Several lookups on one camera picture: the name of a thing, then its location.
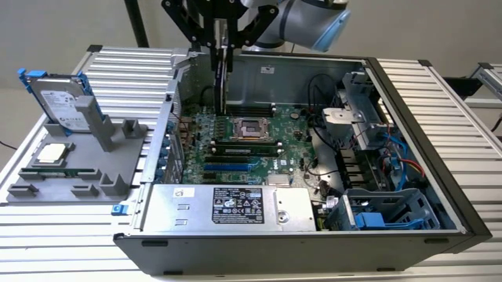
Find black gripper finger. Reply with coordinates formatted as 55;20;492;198
162;0;218;72
228;6;281;73

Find graphics card with black shroud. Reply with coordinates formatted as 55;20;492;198
214;18;232;116

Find black stand pole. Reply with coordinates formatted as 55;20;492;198
125;0;151;48

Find CPU socket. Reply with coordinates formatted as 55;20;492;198
232;117;272;140

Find green motherboard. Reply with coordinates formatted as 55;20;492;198
173;101;321;193

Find metal drive cage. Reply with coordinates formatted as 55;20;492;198
321;72;397;150

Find RAM stick with white label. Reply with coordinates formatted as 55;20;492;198
214;145;280;155

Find hard disk in blue carrier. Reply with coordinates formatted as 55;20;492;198
18;68;114;137

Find black expansion slot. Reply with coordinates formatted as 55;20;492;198
204;155;253;165

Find blue expansion slot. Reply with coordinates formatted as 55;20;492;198
202;163;253;174

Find grey parts rack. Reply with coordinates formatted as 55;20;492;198
7;95;155;206

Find small silver heat sink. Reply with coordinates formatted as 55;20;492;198
268;173;294;186

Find silver CPU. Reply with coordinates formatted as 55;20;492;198
34;143;75;164

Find green RAM stick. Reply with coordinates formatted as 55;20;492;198
23;167;98;179

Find aluminium slat side table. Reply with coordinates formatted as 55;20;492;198
465;62;502;109

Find silver power supply unit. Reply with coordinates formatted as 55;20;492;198
139;183;318;233

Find grey disk bay cage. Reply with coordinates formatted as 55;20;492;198
325;187;442;231

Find blue disk carrier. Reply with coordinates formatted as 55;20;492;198
356;211;388;230

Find black open PC case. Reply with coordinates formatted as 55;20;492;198
113;48;495;277

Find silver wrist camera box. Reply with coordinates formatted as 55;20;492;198
238;0;276;8

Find red wire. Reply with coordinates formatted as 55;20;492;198
406;160;428;179

